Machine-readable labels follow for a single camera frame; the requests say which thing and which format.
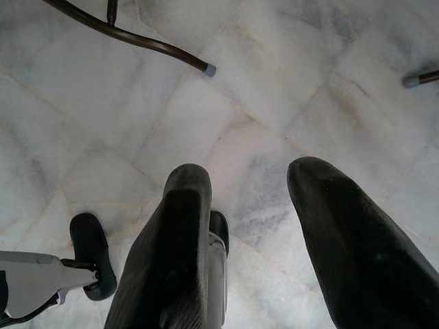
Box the black robot left foot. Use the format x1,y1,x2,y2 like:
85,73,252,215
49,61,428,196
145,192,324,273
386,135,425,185
69,212,117,302

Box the black robot right foot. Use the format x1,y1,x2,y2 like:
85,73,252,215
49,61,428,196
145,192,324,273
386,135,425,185
209,210,230,241

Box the silver robot right leg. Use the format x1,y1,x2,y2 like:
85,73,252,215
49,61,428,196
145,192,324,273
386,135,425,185
207,232,229,329

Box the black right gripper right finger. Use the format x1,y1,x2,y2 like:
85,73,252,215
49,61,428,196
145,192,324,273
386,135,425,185
287,156,439,329

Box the black robot foot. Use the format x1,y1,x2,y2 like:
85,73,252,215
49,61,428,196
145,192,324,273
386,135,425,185
69,212,117,302
209,210,230,241

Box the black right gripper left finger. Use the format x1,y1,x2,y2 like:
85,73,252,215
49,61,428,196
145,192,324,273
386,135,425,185
104,163,212,329

